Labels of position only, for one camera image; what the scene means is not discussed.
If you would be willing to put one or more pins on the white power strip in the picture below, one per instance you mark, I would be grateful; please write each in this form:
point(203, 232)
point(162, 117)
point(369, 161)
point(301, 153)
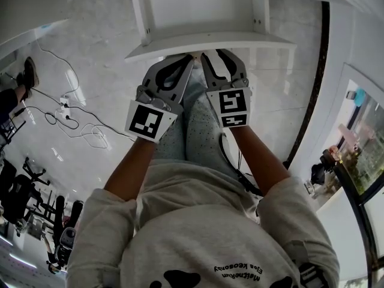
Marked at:
point(64, 105)

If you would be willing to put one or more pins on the black floor threshold strip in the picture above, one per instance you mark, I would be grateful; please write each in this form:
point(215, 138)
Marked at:
point(322, 70)

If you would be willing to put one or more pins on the person's grey sweatshirt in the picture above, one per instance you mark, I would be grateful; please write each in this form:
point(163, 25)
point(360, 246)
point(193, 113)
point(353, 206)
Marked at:
point(195, 220)

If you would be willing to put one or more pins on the person's left forearm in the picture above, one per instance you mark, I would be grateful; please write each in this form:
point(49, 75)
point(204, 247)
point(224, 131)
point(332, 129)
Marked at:
point(132, 169)

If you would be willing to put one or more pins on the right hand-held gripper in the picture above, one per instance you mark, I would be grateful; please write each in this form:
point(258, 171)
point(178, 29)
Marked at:
point(232, 106)

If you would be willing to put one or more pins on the black office chair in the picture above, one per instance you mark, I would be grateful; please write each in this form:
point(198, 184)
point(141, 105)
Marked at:
point(21, 187)

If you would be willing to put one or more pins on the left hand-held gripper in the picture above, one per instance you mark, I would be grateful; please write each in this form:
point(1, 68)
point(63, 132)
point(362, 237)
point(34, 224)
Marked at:
point(144, 121)

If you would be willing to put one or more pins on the black bag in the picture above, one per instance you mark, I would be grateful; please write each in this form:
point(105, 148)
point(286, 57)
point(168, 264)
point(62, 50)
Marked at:
point(319, 172)

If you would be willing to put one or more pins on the person's light blue jeans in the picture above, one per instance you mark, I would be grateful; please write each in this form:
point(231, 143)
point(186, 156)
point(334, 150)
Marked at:
point(199, 127)

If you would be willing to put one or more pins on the black window frame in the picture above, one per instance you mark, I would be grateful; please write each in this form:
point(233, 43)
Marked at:
point(357, 199)

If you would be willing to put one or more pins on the person's right forearm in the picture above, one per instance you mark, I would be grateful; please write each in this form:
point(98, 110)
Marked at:
point(258, 160)

